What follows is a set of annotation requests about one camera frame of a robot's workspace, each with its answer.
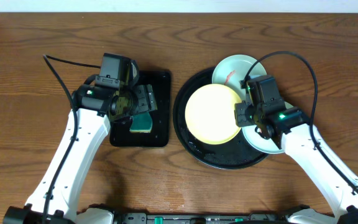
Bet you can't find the green scrubbing sponge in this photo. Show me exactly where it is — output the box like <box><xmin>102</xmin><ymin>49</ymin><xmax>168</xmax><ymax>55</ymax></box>
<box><xmin>129</xmin><ymin>112</ymin><xmax>153</xmax><ymax>133</ymax></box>

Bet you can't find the mint plate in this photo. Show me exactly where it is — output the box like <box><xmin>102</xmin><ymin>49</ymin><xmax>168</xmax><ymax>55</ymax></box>
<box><xmin>211</xmin><ymin>55</ymin><xmax>257</xmax><ymax>102</ymax></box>
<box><xmin>241</xmin><ymin>102</ymin><xmax>293</xmax><ymax>154</ymax></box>

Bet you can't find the yellow plate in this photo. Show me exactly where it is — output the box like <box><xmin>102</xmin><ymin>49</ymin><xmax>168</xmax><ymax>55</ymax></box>
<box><xmin>185</xmin><ymin>84</ymin><xmax>241</xmax><ymax>145</ymax></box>

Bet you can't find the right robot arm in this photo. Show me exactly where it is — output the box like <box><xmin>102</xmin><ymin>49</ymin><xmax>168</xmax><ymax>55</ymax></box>
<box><xmin>234</xmin><ymin>101</ymin><xmax>358</xmax><ymax>223</ymax></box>

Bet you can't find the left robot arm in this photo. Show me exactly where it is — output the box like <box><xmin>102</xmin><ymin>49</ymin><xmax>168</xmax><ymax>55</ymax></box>
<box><xmin>2</xmin><ymin>84</ymin><xmax>157</xmax><ymax>223</ymax></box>

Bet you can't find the black rectangular tray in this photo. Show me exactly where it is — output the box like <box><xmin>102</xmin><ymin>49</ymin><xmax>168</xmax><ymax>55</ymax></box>
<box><xmin>109</xmin><ymin>71</ymin><xmax>171</xmax><ymax>147</ymax></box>

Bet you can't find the round black tray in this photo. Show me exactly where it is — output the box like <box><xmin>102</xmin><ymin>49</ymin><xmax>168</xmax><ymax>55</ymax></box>
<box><xmin>173</xmin><ymin>67</ymin><xmax>268</xmax><ymax>169</ymax></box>

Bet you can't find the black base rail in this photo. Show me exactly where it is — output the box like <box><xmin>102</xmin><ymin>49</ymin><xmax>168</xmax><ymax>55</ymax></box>
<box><xmin>112</xmin><ymin>213</ymin><xmax>288</xmax><ymax>224</ymax></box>

